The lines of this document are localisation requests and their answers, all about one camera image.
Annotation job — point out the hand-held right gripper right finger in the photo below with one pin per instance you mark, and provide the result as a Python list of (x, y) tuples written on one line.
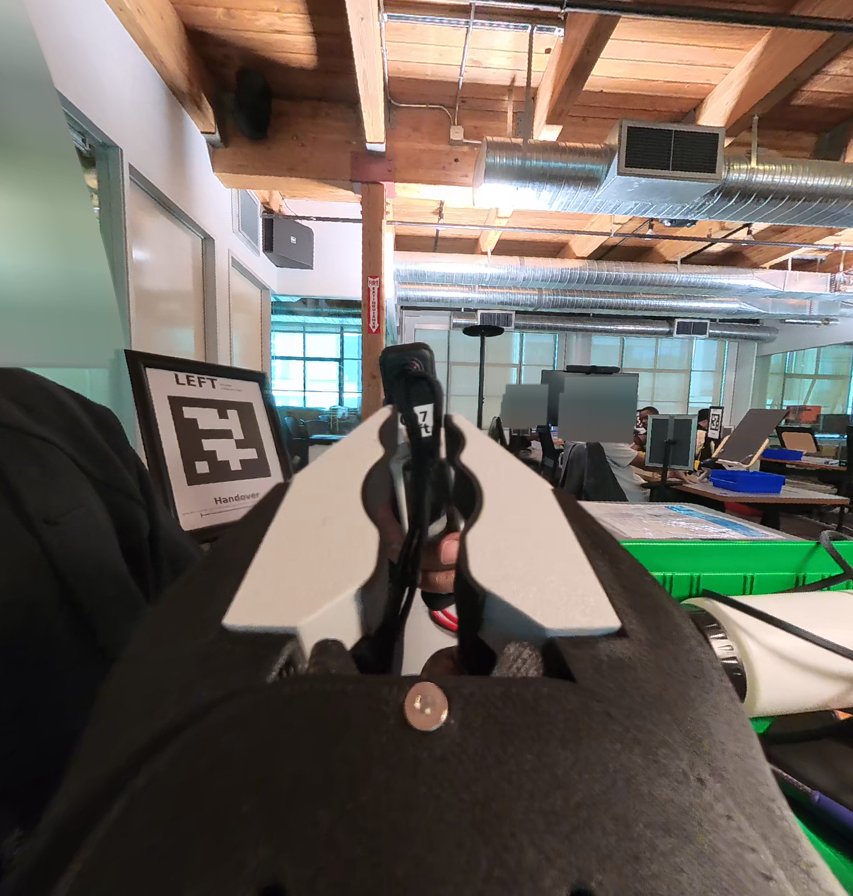
[(539, 560)]

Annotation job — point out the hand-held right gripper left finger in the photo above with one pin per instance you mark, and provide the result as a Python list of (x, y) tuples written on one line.
[(308, 560)]

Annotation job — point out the green plastic bin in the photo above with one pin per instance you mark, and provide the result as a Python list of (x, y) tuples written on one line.
[(735, 560)]

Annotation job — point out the person's left hand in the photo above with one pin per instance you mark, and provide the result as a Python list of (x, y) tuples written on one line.
[(441, 560)]

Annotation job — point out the black round lamp stand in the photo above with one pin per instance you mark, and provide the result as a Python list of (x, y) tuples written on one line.
[(483, 331)]

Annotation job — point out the printed paper sheet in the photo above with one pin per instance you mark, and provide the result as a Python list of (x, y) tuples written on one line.
[(672, 521)]

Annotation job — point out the black monitor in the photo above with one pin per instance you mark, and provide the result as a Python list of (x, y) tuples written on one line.
[(550, 399)]

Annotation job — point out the grey monitor back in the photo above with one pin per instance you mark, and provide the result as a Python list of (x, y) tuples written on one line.
[(670, 441)]

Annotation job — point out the blue plastic bin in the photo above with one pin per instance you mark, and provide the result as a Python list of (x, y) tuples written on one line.
[(749, 482)]

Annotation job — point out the white cylinder with black cap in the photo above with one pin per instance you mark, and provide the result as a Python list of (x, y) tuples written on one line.
[(805, 651)]

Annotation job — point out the large black wall speaker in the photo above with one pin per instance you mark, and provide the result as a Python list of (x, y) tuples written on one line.
[(290, 241)]

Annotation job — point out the thin silver air duct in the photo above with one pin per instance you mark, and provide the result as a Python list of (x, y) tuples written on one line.
[(581, 280)]

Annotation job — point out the large silver air duct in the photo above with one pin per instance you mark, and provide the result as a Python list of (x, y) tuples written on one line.
[(679, 175)]

